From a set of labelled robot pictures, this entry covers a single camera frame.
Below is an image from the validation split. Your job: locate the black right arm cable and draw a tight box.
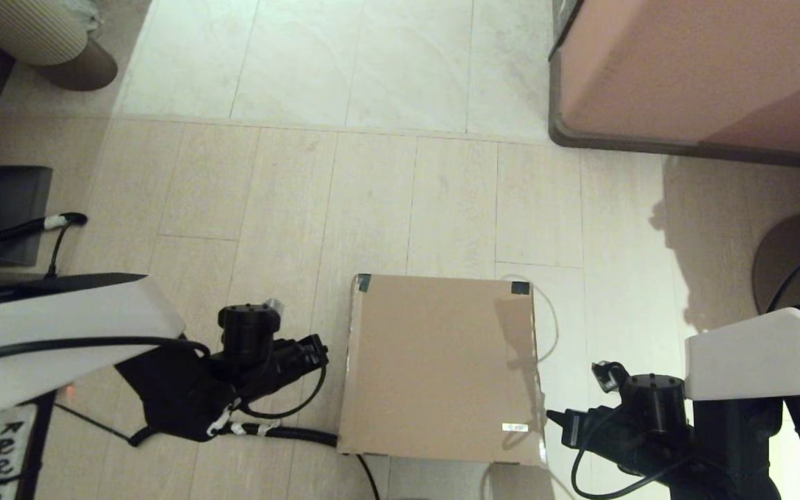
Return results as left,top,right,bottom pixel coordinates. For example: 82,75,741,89
570,256,800,500

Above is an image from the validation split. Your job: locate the brown cardboard shoe box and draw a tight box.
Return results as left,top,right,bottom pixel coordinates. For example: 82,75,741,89
336,273,547,466

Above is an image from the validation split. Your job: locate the black coiled floor cable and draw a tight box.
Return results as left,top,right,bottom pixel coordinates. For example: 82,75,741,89
53,401,381,500

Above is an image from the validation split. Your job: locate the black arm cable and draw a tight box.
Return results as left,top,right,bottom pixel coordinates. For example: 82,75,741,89
570,256,800,500
0,337,328,421

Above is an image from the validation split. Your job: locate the pink cabinet with dark plinth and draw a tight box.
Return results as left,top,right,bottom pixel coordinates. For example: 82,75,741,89
548,0,800,173

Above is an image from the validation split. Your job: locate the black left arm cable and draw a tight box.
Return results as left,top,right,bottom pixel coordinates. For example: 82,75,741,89
0,337,328,421

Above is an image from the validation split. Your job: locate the ribbed beige cylinder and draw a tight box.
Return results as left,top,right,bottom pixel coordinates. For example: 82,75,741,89
0,0,99,67

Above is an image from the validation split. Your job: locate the white crumpled plastic bag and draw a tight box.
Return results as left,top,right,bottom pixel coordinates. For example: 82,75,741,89
67,0,103,34

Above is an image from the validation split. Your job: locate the round brown floor base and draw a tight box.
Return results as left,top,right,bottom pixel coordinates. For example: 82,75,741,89
753,212,800,317

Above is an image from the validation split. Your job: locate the black box device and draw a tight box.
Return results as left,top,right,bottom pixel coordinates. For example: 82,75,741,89
0,165,53,268

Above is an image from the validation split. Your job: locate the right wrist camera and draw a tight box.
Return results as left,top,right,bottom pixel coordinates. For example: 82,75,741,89
592,361,626,393

